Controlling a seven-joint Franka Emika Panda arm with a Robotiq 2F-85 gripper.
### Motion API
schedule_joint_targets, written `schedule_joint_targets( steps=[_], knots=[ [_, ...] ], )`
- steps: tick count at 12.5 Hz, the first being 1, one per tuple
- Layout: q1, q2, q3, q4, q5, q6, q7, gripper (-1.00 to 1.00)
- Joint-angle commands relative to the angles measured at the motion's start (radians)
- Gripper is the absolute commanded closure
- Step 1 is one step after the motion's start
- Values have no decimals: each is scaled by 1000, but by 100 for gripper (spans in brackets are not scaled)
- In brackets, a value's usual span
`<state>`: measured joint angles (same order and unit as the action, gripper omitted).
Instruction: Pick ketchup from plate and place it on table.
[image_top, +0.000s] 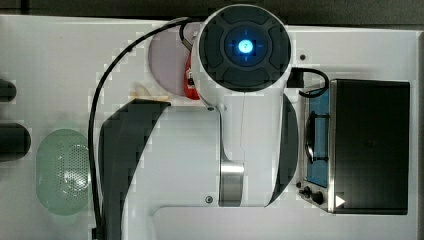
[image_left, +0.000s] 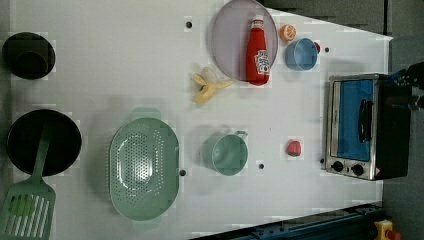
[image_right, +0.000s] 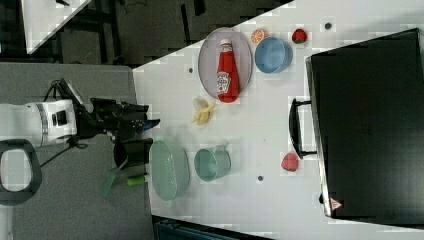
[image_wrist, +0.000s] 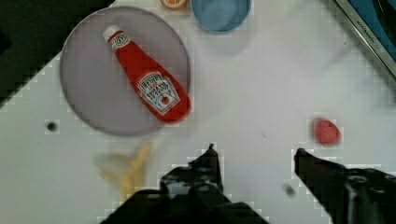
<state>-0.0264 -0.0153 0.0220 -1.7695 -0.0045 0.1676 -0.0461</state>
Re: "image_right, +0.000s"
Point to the peeled banana toy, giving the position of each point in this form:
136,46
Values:
203,110

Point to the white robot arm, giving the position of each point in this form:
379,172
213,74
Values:
27,127

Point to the green mug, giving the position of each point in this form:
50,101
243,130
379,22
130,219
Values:
212,163

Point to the red strawberry toy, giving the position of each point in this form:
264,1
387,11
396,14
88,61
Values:
299,36

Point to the green perforated colander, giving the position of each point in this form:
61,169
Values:
169,169

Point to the red felt ketchup bottle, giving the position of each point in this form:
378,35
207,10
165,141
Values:
228,87

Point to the blue bowl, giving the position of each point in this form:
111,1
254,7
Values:
273,55

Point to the lilac oval plate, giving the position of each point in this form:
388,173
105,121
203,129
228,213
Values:
208,59

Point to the pink strawberry toy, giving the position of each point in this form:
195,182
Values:
290,162

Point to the black toaster oven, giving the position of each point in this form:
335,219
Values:
367,110

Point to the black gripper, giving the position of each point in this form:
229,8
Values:
122,120

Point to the orange slice toy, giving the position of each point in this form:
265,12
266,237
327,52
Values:
258,35

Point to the green slotted spatula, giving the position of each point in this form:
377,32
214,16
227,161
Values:
116,176

